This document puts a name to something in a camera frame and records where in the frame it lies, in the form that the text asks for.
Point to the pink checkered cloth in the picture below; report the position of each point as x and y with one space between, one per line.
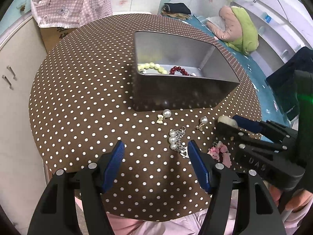
69 13

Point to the dark blue hanging garment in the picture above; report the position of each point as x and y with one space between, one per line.
282 81

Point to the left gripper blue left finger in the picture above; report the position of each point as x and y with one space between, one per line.
112 165

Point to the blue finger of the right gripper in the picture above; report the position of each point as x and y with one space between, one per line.
249 125

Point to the dark folded clothes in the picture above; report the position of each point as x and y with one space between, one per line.
176 10

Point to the right hand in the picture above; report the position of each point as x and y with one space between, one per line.
298 201

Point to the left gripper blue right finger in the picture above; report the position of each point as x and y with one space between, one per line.
202 174

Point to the beige curved cabinet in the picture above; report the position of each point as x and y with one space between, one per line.
22 172

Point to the blue patterned bed mattress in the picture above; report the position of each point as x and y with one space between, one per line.
195 29

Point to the pink and green pillow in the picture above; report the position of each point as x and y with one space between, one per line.
239 32

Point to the light blue drawer unit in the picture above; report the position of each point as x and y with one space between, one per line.
17 9

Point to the silver metal tin box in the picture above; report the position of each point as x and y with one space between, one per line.
177 72

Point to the pink flower hair accessory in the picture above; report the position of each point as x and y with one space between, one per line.
220 153

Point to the brown cardboard box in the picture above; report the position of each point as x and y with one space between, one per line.
52 36

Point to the pearl bow earring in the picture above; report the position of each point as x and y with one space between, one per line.
164 115
203 121

